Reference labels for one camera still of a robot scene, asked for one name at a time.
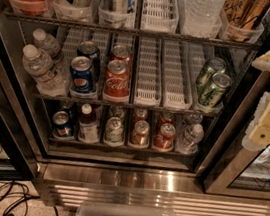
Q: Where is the clear water bottle bottom shelf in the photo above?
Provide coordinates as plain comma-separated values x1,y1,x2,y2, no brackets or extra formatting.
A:
175,123,204,156

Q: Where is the clear water bottle shelf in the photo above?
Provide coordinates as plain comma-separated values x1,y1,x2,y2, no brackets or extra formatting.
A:
180,0,226,39
175,123,204,156

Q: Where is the gold brown can top shelf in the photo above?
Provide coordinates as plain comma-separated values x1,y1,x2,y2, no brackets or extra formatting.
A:
219,0,270,44

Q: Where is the glass fridge door right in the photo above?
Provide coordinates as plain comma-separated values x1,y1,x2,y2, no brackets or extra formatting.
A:
203,33,270,201

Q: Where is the clear water bottle top shelf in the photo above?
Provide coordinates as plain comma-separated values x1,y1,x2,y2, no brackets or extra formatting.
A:
180,0,226,39

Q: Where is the rear water bottle bottom shelf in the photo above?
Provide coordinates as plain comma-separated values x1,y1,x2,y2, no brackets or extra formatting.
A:
183,113,203,125

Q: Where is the empty white shelf tray right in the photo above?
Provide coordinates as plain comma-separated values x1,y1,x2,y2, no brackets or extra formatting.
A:
162,41,193,111

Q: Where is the empty white tray top shelf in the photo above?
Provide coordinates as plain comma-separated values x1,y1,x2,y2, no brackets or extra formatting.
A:
140,0,179,34

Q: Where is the empty white shelf tray left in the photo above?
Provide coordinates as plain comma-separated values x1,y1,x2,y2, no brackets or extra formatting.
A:
134,37,162,107

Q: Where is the silver blue can top shelf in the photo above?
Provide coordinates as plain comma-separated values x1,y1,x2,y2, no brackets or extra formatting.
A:
98,0,137,29

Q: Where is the stainless steel fridge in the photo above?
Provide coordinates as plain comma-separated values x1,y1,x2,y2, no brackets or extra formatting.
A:
0,0,270,216

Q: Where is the brown tea bottle white cap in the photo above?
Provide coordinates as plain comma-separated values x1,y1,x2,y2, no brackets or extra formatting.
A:
78,103,99,144

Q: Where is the rear water bottle middle shelf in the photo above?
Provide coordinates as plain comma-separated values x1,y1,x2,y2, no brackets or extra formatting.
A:
33,28,64,66

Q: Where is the front water bottle middle shelf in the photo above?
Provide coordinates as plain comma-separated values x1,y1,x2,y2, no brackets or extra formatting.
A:
22,44,68,97

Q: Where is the green can middle rear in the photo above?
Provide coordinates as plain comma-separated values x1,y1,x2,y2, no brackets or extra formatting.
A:
195,57,227,92

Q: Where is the green can middle front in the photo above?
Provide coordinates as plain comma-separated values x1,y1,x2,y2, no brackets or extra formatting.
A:
197,73,233,113

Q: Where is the red Coca-Cola can bottom rear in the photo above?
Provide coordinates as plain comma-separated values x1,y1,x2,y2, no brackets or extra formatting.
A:
157,111,175,125

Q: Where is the red Coca-Cola can bottom front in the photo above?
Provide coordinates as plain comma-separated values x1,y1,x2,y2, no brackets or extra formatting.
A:
152,123,176,152

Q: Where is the orange soda can bottom rear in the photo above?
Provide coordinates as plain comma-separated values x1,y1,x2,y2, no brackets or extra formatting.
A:
132,108,148,122

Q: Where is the orange soda can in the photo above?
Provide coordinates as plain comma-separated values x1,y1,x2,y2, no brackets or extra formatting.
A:
132,108,148,122
130,120,150,149

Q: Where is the orange soda can bottom front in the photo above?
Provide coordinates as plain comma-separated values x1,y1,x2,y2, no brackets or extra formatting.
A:
130,120,150,149

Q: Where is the red Coca-Cola can middle rear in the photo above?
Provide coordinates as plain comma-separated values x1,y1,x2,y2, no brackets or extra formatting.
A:
110,44,133,66

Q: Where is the red Coca-Cola can middle front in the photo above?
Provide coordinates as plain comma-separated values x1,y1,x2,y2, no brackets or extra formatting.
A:
102,60,130,103

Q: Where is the green white can bottom rear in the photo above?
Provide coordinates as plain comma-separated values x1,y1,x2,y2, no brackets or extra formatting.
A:
108,105,125,120

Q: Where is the green white can bottom front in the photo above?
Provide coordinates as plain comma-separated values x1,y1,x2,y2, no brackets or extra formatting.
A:
104,117,124,147

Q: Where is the dark Pepsi can middle rear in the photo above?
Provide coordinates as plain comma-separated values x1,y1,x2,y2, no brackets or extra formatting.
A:
77,40,101,75

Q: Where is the blue Pepsi can middle front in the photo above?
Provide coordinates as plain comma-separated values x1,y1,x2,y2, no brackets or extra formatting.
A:
69,56,97,99

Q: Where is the blue pepsi can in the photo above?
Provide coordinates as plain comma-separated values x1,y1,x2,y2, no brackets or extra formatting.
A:
69,56,97,99
52,111,74,140
59,100,78,120

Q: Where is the blue Pepsi can bottom rear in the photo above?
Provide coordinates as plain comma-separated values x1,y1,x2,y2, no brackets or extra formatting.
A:
59,100,78,120

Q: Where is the blue Pepsi can bottom front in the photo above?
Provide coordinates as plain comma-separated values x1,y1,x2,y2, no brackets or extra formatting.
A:
52,111,74,140

